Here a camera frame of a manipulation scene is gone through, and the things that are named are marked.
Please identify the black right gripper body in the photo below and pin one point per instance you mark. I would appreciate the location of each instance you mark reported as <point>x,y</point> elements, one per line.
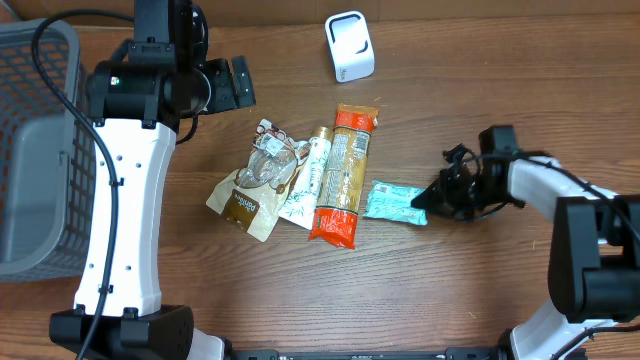
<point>464,197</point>

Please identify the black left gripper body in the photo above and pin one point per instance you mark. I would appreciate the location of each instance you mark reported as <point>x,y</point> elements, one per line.
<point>222,93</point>

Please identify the orange gold pasta package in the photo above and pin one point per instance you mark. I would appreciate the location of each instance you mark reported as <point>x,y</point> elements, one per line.
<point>336,214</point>

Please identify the clear brown snack pouch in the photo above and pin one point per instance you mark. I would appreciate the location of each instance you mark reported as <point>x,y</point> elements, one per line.
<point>251,197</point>

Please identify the white bamboo print tube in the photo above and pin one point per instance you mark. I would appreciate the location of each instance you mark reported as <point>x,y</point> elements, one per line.
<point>299,208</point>

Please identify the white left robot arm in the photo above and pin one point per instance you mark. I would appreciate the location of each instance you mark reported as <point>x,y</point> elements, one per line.
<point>136,101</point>

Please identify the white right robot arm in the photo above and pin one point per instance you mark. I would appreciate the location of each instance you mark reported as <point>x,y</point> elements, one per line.
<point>593,270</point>

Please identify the white barcode scanner stand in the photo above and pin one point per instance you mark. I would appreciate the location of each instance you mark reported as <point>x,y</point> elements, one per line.
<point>350,46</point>

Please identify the grey plastic mesh basket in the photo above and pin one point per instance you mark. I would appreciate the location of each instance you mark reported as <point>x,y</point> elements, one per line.
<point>47,171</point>

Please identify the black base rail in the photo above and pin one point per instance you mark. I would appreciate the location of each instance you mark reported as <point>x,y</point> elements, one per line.
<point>400,354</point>

